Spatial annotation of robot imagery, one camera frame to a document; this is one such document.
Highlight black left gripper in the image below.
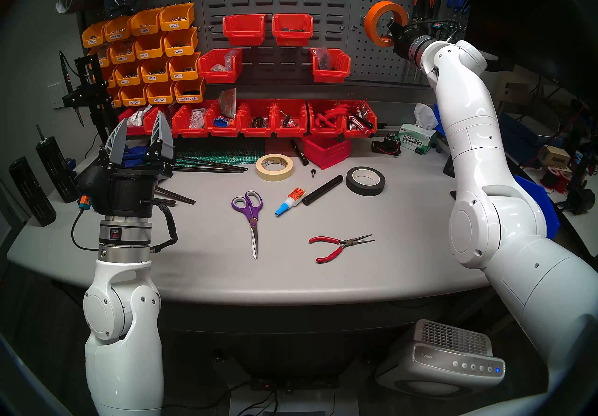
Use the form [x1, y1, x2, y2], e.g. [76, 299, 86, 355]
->
[76, 111, 176, 220]

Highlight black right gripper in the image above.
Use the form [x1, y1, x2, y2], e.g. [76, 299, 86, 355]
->
[384, 17, 422, 64]

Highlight orange tape roll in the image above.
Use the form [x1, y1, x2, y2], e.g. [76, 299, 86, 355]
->
[364, 1, 408, 48]

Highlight purple handled scissors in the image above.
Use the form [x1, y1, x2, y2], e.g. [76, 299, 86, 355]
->
[231, 191, 263, 260]

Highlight beige masking tape roll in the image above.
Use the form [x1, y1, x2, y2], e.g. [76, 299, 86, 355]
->
[256, 154, 294, 182]

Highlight black tape roll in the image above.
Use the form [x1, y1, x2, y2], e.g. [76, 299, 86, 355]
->
[346, 167, 386, 197]

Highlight red storage bin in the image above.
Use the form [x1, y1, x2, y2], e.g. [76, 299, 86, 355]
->
[237, 100, 276, 137]
[303, 135, 352, 170]
[172, 104, 208, 138]
[142, 106, 176, 138]
[272, 99, 309, 137]
[223, 15, 267, 46]
[272, 13, 314, 47]
[118, 109, 145, 136]
[205, 101, 241, 137]

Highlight orange bin labelled M2.5-6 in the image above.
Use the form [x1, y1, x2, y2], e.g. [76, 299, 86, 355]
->
[120, 85, 148, 107]

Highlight orange bin labelled M2.5-5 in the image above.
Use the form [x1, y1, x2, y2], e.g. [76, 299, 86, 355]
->
[146, 81, 177, 104]

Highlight orange bin labelled M3-12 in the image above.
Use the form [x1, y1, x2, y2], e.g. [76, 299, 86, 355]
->
[114, 62, 143, 86]

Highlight orange bin labelled M4-0.7X6 HEX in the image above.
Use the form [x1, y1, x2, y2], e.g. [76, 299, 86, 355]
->
[174, 78, 206, 103]

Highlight orange bin labelled M3-8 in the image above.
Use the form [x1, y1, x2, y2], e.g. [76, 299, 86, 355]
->
[140, 58, 171, 83]

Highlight short black rod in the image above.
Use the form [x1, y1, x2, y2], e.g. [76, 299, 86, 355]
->
[154, 186, 197, 205]

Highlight red bin holding dark bag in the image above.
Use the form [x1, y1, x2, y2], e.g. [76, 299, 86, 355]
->
[310, 48, 351, 84]

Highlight orange bin labelled M3-6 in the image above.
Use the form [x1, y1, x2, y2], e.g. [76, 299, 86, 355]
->
[168, 52, 201, 81]

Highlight long black rod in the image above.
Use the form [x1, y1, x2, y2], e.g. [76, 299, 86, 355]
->
[175, 157, 248, 174]

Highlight orange bin labelled M4X4X6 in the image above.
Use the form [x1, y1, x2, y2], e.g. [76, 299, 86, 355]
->
[109, 40, 137, 64]

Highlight green cutting mat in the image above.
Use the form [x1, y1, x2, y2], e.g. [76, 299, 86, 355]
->
[175, 151, 267, 164]

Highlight orange bin labelled M4-6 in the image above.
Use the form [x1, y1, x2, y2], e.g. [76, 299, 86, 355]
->
[134, 34, 166, 60]

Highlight black soldering iron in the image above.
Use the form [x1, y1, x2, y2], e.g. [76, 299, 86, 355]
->
[58, 51, 85, 128]

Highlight orange bin labelled M3-4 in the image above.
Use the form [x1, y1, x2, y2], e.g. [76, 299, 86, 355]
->
[164, 27, 199, 57]

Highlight red black Marks-A-Lot marker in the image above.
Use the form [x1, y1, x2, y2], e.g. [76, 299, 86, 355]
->
[348, 114, 374, 135]

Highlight red bin holding clear bags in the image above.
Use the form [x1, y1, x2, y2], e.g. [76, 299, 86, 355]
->
[198, 48, 243, 84]

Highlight orange bin labelled M3X8 BAD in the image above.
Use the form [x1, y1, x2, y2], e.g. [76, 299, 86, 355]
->
[103, 16, 132, 42]

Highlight orange bin labelled M3X5X4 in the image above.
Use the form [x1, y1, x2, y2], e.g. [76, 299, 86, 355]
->
[82, 22, 108, 48]

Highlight red bin holding markers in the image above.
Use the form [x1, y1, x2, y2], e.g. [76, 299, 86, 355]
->
[343, 100, 378, 139]

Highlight Kimtech tissue box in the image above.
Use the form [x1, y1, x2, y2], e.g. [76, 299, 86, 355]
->
[399, 124, 440, 155]

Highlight black battery holder module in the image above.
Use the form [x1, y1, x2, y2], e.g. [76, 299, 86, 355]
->
[371, 136, 402, 156]

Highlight red bin holding red tools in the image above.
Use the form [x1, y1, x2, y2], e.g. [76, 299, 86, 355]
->
[307, 100, 347, 136]

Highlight orange bin labelled M3X6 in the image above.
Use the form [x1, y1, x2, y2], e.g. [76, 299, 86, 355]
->
[158, 3, 195, 32]

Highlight black monitor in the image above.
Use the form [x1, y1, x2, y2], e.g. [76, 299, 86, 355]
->
[467, 0, 598, 103]

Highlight black marker pen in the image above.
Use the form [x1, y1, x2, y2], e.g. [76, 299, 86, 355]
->
[291, 139, 310, 167]

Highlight glue bottle with blue cap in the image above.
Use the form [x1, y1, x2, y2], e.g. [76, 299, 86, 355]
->
[275, 188, 306, 217]

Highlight dark blue storage bin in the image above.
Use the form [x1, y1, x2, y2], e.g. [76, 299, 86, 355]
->
[499, 111, 538, 163]

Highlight black plastic tube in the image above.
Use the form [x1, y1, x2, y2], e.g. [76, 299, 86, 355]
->
[302, 175, 344, 206]

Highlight small cardboard box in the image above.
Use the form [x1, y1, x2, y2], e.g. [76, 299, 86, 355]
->
[537, 145, 571, 169]

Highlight black desk device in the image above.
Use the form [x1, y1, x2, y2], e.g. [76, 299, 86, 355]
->
[565, 158, 596, 215]

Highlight white side table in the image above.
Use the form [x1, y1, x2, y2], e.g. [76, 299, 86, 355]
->
[523, 163, 598, 257]

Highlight white Coway air purifier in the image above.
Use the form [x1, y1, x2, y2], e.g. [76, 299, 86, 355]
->
[375, 319, 506, 397]

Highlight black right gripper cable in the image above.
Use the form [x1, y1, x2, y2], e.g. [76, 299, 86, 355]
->
[406, 18, 461, 42]

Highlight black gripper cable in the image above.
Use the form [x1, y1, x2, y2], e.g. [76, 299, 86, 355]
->
[406, 18, 461, 42]
[70, 200, 179, 254]

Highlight black soldering stand frame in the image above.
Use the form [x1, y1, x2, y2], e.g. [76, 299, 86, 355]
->
[62, 53, 117, 145]

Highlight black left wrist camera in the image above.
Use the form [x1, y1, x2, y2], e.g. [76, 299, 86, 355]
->
[76, 172, 101, 212]

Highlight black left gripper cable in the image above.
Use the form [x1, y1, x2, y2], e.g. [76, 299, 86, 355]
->
[70, 200, 179, 254]

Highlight red handled tools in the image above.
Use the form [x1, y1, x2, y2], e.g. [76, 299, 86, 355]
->
[314, 107, 349, 128]

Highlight red handled needle-nose pliers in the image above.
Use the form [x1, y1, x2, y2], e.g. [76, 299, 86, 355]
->
[308, 234, 376, 264]

